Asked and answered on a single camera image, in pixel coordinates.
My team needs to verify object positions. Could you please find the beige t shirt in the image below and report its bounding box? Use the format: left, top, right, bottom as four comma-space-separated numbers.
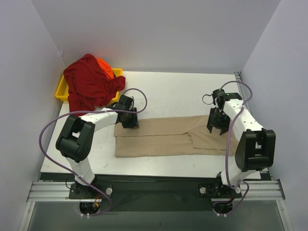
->
114, 115, 238, 158

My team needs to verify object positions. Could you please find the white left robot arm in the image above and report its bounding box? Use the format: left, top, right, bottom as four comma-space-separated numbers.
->
56, 95, 139, 198

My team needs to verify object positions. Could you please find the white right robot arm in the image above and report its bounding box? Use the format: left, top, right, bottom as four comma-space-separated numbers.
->
206, 89, 276, 196

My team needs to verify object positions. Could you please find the orange t shirt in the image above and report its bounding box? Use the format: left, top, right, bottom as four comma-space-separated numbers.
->
96, 58, 114, 80

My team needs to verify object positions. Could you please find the dark red t shirt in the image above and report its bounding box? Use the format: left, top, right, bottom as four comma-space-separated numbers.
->
64, 54, 126, 112

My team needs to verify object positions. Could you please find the yellow plastic bin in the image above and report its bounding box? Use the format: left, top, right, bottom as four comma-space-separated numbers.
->
55, 68, 123, 102

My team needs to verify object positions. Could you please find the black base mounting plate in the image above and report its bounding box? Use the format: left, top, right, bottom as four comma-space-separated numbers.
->
68, 175, 242, 214

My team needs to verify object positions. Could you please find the aluminium frame rail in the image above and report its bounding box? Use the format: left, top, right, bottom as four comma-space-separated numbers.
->
27, 180, 285, 202

